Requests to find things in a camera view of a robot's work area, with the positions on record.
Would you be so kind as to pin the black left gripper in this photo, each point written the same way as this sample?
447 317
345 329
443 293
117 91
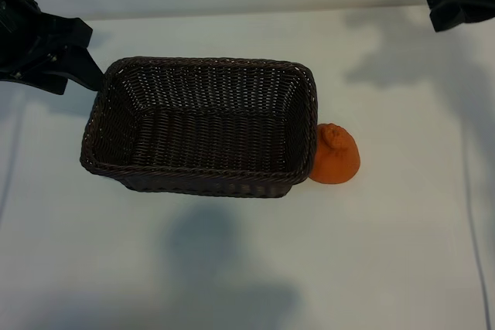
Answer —
27 36

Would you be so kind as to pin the dark brown wicker basket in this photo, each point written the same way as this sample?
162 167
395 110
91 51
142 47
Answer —
212 140

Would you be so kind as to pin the orange fruit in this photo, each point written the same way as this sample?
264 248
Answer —
336 156

